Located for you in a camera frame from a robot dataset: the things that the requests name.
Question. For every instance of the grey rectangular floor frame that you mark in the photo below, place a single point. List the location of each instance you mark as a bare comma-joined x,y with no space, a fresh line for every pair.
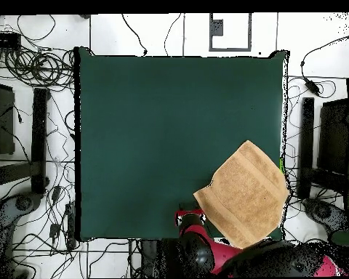
211,37

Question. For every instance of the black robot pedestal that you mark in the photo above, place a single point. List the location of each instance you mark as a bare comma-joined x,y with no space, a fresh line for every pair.
160,258

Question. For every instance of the dark stand base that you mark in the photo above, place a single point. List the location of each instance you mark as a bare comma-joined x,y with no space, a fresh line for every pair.
322,212
23,203

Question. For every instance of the small black power adapter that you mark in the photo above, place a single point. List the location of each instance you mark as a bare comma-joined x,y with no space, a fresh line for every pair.
54,230
55,193

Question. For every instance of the tan towel with white label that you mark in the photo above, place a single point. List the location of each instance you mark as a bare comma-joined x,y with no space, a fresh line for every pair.
244,197

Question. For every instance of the black floor bar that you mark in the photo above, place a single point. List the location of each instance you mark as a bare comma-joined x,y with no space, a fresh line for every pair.
39,139
307,145

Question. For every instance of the dark flat panel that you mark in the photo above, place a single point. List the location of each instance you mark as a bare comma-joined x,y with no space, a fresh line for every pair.
334,136
3,122

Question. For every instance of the dark green table cloth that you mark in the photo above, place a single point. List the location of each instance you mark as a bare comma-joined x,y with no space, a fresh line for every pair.
163,130

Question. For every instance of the black electronics box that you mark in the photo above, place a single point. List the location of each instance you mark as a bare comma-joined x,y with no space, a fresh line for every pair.
3,40

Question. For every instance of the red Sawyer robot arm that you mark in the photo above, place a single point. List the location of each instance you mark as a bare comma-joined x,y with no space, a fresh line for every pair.
221,255

